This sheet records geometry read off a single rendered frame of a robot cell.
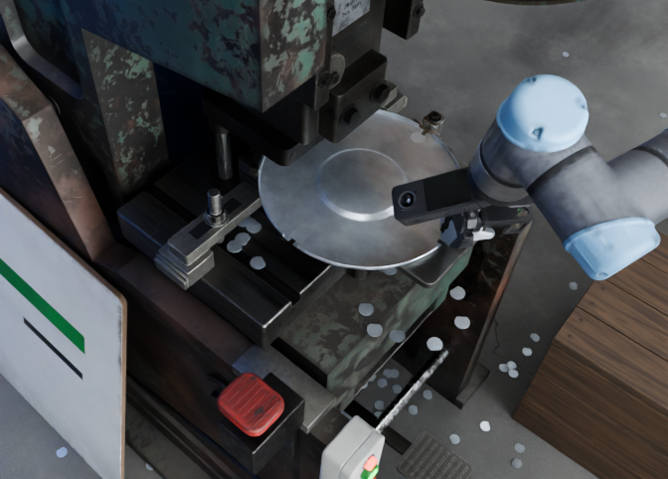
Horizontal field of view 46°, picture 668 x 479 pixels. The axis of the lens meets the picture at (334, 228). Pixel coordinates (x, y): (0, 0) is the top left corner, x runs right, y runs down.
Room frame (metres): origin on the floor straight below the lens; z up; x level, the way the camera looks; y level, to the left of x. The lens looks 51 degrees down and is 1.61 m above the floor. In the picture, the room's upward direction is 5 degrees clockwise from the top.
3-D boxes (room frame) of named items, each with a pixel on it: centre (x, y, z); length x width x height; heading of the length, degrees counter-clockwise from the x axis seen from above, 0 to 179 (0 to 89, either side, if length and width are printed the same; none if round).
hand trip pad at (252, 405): (0.41, 0.08, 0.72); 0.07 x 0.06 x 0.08; 53
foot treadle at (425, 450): (0.73, -0.04, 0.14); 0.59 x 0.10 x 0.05; 53
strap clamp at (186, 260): (0.67, 0.17, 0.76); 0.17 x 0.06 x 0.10; 143
